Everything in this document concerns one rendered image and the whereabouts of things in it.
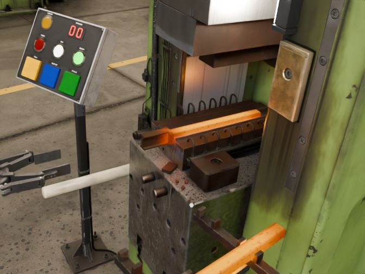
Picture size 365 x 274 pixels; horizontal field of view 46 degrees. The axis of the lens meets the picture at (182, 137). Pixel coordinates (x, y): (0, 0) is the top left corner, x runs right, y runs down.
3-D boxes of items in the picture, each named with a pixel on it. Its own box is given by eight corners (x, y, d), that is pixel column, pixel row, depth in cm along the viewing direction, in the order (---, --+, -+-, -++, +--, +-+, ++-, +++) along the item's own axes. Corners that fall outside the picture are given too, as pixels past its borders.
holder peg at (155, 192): (155, 200, 124) (156, 193, 122) (151, 195, 125) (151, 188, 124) (168, 196, 126) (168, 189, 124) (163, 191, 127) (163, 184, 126)
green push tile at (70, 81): (72, 96, 150) (80, 76, 149) (57, 90, 153) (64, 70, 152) (76, 96, 151) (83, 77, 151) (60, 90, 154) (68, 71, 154)
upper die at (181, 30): (192, 57, 109) (195, 19, 104) (155, 33, 123) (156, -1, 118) (308, 39, 129) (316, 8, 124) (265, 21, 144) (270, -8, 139)
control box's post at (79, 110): (85, 257, 214) (73, 50, 159) (82, 252, 217) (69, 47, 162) (92, 255, 216) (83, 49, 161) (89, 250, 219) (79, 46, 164)
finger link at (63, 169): (41, 169, 106) (42, 170, 106) (69, 162, 109) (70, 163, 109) (42, 179, 108) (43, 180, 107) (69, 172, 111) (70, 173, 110)
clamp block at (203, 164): (205, 193, 119) (207, 174, 115) (188, 177, 125) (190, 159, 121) (238, 182, 124) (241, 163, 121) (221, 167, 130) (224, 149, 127)
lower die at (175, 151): (182, 170, 127) (184, 146, 123) (150, 138, 141) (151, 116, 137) (285, 139, 148) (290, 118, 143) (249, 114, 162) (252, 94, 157)
